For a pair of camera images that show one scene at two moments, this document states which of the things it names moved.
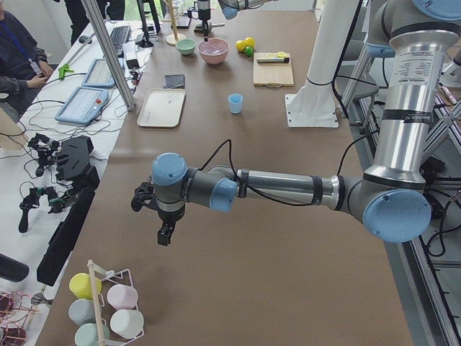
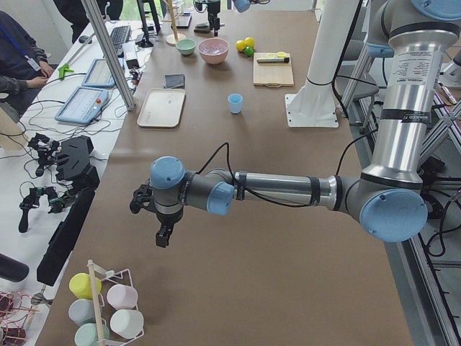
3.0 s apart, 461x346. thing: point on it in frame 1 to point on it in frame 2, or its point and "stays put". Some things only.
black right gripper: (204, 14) to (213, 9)
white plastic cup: (128, 323) stays put
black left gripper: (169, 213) stays put
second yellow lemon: (249, 42) stays put
